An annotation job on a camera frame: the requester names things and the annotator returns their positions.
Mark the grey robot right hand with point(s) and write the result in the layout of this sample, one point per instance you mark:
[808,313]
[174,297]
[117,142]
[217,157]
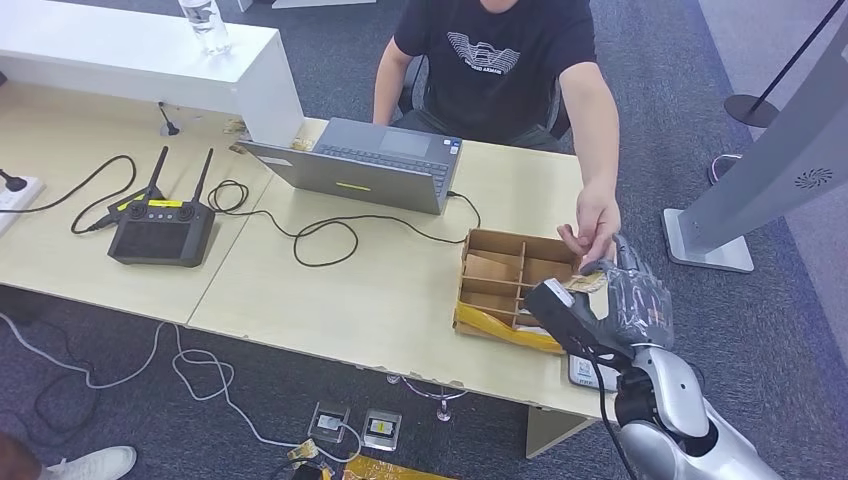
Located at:
[639,311]

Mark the person's left hand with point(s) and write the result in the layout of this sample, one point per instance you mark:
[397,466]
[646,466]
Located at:
[596,222]

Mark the tan ID card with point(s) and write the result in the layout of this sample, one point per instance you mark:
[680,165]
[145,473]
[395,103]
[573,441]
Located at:
[586,283]

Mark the person's left forearm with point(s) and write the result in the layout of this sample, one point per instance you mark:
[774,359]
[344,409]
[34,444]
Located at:
[593,132]

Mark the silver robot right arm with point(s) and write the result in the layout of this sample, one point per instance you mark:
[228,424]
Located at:
[676,411]

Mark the person's right forearm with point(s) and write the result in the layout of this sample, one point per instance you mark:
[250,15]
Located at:
[385,99]

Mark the white card reader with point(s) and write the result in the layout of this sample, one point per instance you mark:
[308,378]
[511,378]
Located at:
[583,374]

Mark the person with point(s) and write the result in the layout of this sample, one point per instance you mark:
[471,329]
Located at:
[493,79]

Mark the cardboard divider box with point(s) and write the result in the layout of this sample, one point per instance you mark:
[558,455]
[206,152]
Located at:
[490,268]

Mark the desk leg panel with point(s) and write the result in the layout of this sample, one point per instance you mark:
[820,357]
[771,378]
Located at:
[546,430]

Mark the grey kiosk stand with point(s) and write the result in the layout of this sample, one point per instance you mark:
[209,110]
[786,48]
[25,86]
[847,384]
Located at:
[762,179]

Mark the black office chair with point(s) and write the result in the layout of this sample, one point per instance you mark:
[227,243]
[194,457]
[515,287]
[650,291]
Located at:
[411,86]

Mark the grey open laptop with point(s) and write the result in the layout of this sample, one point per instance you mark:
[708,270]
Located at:
[358,179]

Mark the floor socket box yellow label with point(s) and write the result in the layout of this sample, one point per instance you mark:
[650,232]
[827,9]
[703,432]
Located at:
[381,430]

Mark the yellow plastic sheet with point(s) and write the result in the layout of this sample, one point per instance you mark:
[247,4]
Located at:
[378,470]

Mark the floor socket box open lid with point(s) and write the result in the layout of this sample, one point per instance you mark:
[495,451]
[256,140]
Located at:
[328,422]

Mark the small yellow tape scrap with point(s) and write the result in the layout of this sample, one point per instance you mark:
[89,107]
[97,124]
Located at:
[303,454]

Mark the small black desk microphone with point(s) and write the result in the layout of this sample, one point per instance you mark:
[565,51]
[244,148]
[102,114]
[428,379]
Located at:
[171,130]

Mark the clear plastic water bottle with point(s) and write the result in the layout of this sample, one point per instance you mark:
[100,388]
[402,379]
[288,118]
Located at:
[205,30]

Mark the black remote controller with antennas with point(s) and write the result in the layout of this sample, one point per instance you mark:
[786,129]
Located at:
[159,242]

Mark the white raised counter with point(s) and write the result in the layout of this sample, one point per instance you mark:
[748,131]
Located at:
[132,60]

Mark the white shoe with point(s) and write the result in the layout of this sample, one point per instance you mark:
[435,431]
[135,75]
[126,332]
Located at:
[93,465]

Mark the white power strip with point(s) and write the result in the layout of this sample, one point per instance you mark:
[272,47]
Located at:
[13,202]

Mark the black power plug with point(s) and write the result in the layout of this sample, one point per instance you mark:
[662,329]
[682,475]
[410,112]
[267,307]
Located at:
[13,183]

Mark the bystander leg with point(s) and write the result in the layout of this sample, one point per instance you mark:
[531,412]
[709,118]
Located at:
[13,464]

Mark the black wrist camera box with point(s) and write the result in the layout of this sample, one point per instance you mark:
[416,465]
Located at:
[560,318]

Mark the black stanchion post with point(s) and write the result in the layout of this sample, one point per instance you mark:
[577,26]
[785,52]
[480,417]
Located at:
[750,110]

